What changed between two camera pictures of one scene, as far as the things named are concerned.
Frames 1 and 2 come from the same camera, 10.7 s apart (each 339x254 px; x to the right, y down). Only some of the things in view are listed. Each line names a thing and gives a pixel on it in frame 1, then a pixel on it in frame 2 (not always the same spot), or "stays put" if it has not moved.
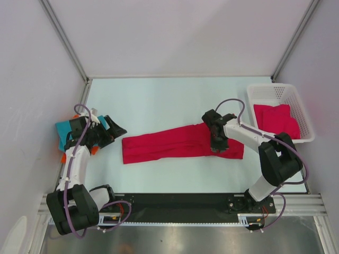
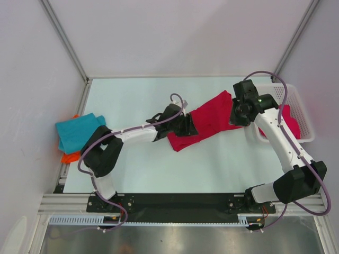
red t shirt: x=190 y=142 → x=213 y=118
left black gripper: x=115 y=130 → x=188 y=129
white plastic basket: x=275 y=94 stays put
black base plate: x=177 y=208 stays put
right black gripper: x=215 y=146 → x=234 y=119
